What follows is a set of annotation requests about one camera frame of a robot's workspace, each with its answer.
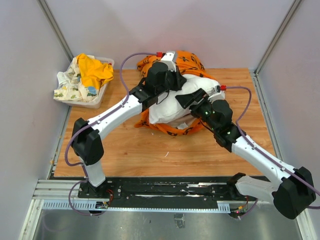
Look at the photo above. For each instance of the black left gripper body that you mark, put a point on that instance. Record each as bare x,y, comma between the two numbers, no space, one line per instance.
169,84

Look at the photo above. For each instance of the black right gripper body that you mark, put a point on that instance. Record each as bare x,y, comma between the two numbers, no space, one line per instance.
203,109

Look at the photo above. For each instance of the orange flower-pattern pillowcase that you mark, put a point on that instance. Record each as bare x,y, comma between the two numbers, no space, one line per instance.
188,63

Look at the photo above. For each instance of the white pillow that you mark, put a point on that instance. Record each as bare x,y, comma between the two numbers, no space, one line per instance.
170,108

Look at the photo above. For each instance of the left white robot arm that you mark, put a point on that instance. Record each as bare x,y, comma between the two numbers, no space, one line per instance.
88,135

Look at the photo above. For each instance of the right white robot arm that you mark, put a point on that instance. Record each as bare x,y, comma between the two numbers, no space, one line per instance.
291,190

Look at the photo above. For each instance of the yellow cloth in basket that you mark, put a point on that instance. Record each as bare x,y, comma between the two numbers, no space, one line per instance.
93,72

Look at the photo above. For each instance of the white plastic basket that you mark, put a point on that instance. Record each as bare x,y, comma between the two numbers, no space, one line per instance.
91,105

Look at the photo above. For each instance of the white printed cloth in basket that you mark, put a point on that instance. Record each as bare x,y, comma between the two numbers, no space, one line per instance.
71,88

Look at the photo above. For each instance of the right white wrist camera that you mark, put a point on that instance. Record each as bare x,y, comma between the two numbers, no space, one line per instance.
218,91

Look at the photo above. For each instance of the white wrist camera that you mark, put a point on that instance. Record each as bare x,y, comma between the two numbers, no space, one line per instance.
218,91
169,58

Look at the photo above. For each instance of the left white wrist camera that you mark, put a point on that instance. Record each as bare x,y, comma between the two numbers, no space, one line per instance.
169,58

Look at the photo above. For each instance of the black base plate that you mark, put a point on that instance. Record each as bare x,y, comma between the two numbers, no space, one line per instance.
164,193

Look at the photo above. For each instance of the aluminium rail frame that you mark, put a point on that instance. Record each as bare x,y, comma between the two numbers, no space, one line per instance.
62,194

